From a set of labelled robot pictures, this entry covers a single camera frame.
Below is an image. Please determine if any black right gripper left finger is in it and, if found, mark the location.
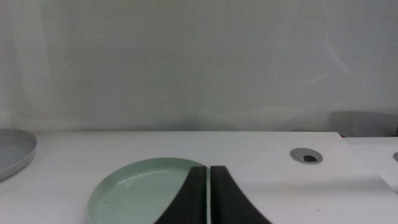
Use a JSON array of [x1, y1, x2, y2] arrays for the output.
[[154, 166, 208, 224]]

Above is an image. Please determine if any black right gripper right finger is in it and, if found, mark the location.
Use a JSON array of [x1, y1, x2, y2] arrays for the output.
[[210, 166, 273, 224]]

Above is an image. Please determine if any pale green shallow bowl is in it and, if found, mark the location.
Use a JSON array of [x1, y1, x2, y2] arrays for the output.
[[86, 157, 212, 224]]

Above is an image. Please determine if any grey shallow bowl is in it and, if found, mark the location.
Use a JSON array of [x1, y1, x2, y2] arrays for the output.
[[0, 128, 37, 182]]

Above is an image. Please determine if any white backdrop curtain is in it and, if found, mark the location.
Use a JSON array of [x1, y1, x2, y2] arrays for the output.
[[0, 0, 398, 133]]

